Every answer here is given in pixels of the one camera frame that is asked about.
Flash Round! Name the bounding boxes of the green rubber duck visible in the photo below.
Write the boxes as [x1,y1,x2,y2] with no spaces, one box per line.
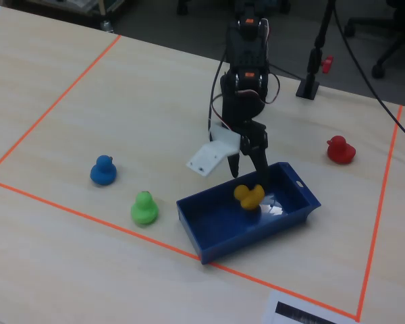
[130,190,160,226]

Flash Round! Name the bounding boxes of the yellow rubber duck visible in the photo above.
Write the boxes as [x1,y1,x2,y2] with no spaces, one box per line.
[234,184,266,212]

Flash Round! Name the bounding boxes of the black camera cable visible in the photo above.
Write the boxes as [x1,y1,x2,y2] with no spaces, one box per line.
[207,53,231,141]

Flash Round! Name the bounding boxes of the orange tape strip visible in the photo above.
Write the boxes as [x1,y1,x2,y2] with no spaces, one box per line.
[0,178,360,321]
[356,105,404,321]
[0,34,122,179]

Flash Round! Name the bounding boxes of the blue rubber duck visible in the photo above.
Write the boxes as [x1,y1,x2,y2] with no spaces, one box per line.
[89,155,117,186]

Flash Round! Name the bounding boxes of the blue plastic box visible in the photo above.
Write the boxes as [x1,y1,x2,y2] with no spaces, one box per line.
[175,161,322,265]

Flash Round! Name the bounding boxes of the black camera stand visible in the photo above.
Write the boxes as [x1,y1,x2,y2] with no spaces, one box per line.
[296,0,338,100]

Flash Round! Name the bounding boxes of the servo wire bundle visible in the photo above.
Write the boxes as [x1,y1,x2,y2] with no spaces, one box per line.
[256,16,281,106]

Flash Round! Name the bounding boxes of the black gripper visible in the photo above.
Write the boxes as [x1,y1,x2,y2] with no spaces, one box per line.
[226,120,271,190]

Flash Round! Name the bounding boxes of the black office chair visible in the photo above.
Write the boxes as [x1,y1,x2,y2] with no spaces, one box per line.
[343,0,405,80]

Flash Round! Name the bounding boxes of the white printed paper sheet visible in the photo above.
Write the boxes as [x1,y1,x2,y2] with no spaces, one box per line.
[261,290,358,324]

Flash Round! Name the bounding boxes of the long black cable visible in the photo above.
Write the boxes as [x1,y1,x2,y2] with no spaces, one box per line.
[332,0,405,149]

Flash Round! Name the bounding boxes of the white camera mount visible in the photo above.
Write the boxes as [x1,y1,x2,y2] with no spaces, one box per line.
[185,123,242,178]

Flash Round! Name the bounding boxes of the red rubber duck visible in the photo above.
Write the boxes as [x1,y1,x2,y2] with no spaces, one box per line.
[326,135,357,165]

